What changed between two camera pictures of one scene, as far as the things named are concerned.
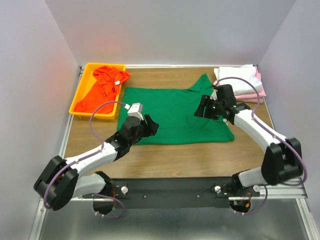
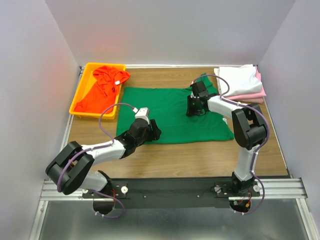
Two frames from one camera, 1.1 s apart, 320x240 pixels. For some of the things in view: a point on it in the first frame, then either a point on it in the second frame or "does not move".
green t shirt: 173,111 does not move
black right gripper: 205,101 -> 189,111
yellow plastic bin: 89,82 does not move
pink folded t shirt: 253,98 does not move
